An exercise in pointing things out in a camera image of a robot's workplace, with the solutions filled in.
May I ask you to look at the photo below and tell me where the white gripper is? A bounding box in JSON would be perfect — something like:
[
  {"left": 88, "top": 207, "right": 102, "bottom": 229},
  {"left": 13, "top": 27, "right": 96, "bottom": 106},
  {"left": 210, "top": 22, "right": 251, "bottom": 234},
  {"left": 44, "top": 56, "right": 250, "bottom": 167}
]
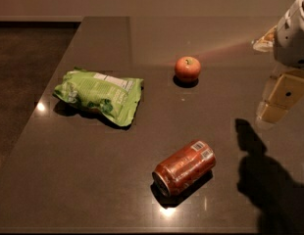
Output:
[{"left": 252, "top": 0, "right": 304, "bottom": 129}]

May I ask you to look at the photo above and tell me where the red coke can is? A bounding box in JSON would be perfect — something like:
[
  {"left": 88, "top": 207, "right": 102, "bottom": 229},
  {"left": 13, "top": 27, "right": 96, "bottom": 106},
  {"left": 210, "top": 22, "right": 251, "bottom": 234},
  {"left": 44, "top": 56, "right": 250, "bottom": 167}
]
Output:
[{"left": 152, "top": 140, "right": 216, "bottom": 198}]

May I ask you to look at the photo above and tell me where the red apple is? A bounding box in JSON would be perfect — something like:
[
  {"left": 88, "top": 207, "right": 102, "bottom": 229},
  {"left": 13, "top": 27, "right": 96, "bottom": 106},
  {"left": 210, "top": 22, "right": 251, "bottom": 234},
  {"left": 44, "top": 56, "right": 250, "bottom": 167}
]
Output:
[{"left": 175, "top": 56, "right": 201, "bottom": 83}]

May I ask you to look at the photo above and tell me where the green chip bag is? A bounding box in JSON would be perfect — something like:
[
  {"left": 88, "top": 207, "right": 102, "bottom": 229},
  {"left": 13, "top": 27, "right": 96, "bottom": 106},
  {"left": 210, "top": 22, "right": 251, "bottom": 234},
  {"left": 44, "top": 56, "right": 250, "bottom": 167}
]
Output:
[{"left": 53, "top": 68, "right": 143, "bottom": 127}]

